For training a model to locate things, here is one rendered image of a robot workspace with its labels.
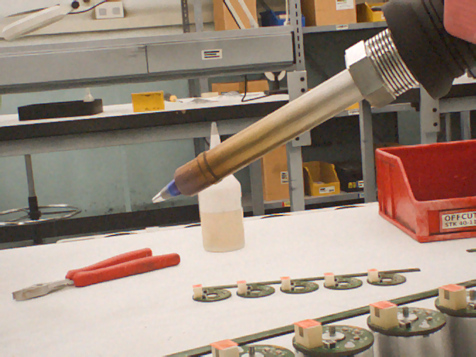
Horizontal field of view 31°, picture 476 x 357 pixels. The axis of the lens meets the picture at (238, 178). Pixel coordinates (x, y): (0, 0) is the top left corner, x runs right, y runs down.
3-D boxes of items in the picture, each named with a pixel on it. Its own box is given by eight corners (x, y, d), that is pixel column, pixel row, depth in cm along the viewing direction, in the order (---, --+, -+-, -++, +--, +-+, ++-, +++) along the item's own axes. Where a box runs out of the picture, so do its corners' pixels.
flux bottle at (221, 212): (250, 241, 69) (240, 119, 67) (239, 251, 65) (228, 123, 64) (210, 242, 70) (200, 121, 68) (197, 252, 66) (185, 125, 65)
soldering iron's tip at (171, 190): (154, 211, 22) (185, 193, 21) (144, 193, 22) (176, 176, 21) (162, 207, 22) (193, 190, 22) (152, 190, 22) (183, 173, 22)
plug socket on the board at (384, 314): (405, 324, 27) (404, 304, 27) (383, 330, 26) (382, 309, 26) (389, 318, 27) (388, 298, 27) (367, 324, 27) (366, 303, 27)
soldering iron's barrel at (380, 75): (185, 217, 21) (418, 86, 19) (154, 161, 21) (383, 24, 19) (205, 207, 22) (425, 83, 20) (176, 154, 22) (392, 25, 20)
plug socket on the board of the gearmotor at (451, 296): (473, 306, 28) (472, 286, 28) (452, 312, 28) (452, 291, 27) (456, 301, 29) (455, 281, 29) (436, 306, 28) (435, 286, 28)
